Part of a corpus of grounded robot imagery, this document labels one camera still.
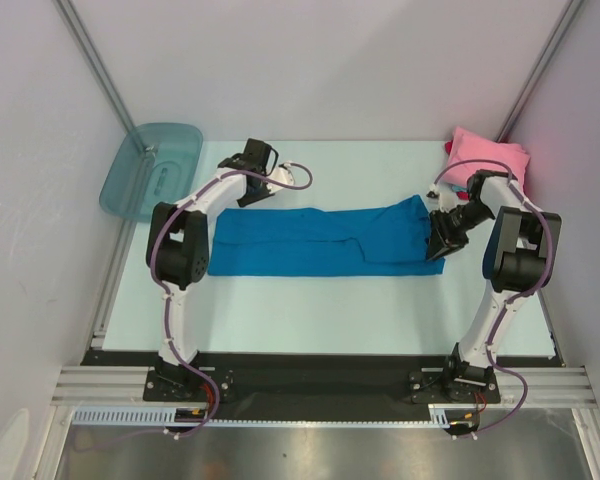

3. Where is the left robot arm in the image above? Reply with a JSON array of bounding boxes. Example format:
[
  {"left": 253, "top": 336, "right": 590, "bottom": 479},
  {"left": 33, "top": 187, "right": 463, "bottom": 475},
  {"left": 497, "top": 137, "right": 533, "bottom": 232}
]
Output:
[{"left": 146, "top": 139, "right": 294, "bottom": 400}]

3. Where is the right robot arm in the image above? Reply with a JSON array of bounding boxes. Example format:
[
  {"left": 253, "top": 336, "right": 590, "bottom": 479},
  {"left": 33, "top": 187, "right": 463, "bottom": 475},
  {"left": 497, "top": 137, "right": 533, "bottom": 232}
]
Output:
[{"left": 426, "top": 169, "right": 562, "bottom": 401}]

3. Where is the pink folded t-shirt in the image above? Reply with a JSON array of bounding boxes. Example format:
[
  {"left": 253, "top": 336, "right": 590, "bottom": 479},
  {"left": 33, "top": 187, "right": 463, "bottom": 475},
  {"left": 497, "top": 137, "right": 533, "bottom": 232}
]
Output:
[{"left": 443, "top": 127, "right": 530, "bottom": 188}]

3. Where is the teal translucent plastic bin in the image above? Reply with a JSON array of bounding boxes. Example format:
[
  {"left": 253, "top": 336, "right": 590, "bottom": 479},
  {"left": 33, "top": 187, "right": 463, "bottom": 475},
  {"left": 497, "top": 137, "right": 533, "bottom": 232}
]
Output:
[{"left": 99, "top": 123, "right": 203, "bottom": 223}]

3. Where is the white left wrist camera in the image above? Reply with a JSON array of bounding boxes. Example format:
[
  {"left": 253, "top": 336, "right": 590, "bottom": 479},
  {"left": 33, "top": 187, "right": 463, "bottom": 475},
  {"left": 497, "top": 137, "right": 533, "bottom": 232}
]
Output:
[{"left": 268, "top": 164, "right": 296, "bottom": 192}]

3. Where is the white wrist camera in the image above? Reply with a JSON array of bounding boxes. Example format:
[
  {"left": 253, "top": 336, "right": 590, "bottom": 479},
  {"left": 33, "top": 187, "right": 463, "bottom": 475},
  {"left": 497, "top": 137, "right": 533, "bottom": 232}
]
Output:
[
  {"left": 268, "top": 164, "right": 296, "bottom": 192},
  {"left": 426, "top": 183, "right": 458, "bottom": 213}
]

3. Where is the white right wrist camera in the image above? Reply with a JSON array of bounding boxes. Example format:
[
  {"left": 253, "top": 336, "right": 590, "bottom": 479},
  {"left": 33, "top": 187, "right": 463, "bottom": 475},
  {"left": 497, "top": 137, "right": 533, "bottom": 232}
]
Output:
[{"left": 426, "top": 183, "right": 458, "bottom": 213}]

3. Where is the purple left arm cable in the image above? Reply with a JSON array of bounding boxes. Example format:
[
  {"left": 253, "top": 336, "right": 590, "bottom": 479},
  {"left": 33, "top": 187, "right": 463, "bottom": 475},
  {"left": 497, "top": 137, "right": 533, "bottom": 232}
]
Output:
[{"left": 149, "top": 162, "right": 314, "bottom": 441}]

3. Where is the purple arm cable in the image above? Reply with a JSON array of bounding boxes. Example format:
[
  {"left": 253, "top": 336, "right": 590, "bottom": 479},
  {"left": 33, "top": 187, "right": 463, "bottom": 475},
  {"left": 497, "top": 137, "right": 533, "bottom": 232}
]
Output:
[
  {"left": 431, "top": 158, "right": 554, "bottom": 441},
  {"left": 149, "top": 162, "right": 314, "bottom": 441}
]

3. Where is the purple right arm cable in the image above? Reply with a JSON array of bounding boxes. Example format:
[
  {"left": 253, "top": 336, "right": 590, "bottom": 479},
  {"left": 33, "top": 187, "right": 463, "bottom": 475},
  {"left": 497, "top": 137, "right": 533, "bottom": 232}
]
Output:
[{"left": 431, "top": 158, "right": 554, "bottom": 441}]

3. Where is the white slotted cable duct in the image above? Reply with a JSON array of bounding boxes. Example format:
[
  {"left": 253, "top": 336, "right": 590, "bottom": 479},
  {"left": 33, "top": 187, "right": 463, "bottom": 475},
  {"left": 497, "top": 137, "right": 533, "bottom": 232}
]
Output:
[{"left": 72, "top": 406, "right": 476, "bottom": 429}]

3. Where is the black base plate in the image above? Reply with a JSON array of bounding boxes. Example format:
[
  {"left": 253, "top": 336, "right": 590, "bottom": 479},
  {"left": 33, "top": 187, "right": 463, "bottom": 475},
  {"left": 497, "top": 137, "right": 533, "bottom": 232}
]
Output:
[{"left": 79, "top": 350, "right": 566, "bottom": 424}]

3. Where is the aluminium front rail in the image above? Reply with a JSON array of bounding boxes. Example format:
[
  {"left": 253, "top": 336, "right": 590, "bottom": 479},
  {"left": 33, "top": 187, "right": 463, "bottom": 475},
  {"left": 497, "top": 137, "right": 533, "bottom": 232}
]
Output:
[{"left": 51, "top": 366, "right": 597, "bottom": 409}]

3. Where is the right aluminium frame post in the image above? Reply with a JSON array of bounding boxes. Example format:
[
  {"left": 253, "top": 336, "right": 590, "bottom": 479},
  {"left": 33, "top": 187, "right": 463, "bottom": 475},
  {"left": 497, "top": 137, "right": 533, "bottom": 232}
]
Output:
[{"left": 494, "top": 0, "right": 588, "bottom": 142}]

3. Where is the aluminium frame post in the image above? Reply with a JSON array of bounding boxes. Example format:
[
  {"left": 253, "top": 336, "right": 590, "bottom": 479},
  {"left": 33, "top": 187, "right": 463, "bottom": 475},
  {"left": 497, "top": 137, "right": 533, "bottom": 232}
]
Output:
[
  {"left": 494, "top": 0, "right": 588, "bottom": 142},
  {"left": 52, "top": 0, "right": 135, "bottom": 133}
]

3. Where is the left aluminium frame post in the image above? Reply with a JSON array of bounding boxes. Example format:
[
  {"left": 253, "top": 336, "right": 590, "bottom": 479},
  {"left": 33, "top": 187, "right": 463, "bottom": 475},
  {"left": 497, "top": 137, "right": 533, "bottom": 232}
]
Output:
[{"left": 52, "top": 0, "right": 135, "bottom": 133}]

